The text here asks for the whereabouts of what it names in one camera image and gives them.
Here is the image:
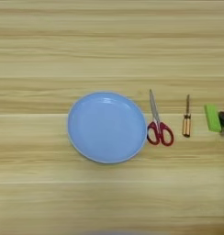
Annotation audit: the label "red handled scissors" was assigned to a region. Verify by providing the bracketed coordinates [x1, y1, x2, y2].
[146, 88, 175, 147]

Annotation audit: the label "round blue plate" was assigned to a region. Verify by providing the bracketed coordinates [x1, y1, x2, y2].
[66, 91, 149, 164]

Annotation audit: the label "green rectangular block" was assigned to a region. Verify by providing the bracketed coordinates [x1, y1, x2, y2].
[203, 103, 224, 133]

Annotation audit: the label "wooden handled screwdriver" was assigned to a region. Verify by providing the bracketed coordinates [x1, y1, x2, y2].
[181, 94, 193, 139]

